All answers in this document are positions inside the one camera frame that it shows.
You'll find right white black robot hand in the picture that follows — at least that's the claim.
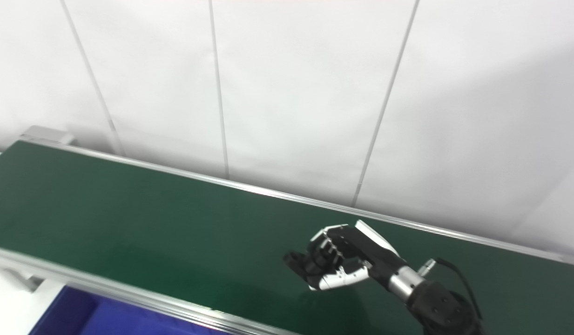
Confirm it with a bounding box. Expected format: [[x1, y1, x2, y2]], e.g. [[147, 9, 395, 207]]
[[305, 220, 407, 291]]

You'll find black flanged part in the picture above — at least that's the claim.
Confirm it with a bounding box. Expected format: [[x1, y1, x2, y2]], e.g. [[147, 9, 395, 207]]
[[283, 251, 316, 281]]

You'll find green conveyor belt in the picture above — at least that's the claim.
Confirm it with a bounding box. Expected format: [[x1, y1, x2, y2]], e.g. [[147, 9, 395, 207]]
[[0, 141, 574, 335], [0, 137, 574, 335]]

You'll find blue bin with white parts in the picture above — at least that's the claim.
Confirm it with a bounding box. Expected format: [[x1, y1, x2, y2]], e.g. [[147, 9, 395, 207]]
[[28, 285, 231, 335]]

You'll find aluminium conveyor support leg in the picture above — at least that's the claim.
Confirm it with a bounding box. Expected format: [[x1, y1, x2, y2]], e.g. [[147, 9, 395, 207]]
[[0, 268, 46, 293]]

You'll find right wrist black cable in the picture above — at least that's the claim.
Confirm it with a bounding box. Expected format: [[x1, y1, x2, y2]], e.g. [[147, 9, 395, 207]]
[[417, 258, 484, 322]]

